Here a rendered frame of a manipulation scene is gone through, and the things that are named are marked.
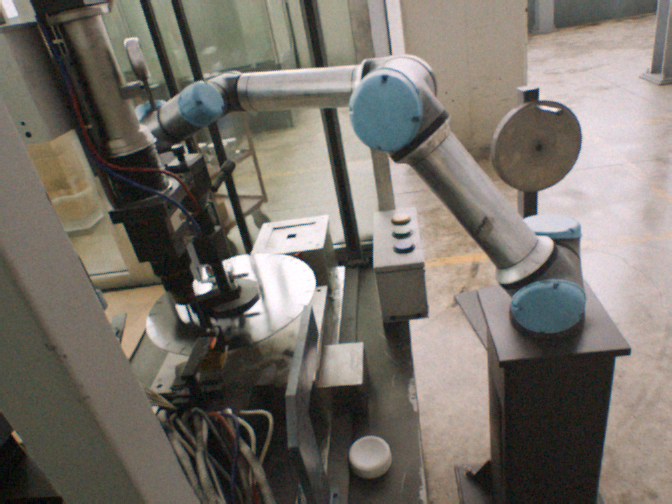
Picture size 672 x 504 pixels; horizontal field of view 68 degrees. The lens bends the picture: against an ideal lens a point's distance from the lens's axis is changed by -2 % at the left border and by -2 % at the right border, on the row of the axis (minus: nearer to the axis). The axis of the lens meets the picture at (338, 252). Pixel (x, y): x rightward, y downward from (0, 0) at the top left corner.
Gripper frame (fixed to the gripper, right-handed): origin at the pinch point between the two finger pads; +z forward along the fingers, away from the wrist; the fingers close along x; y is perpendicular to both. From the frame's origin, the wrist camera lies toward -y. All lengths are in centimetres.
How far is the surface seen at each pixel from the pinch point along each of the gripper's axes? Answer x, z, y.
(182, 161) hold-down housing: -22.3, -15.1, 15.0
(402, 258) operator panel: 17.5, 9.9, 38.4
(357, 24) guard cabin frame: 20, -43, 46
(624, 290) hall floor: 154, 58, 119
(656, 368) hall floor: 109, 80, 107
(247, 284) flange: 1.0, 4.7, 9.5
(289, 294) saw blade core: -1.2, 9.2, 17.6
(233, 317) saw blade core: -6.5, 9.8, 7.8
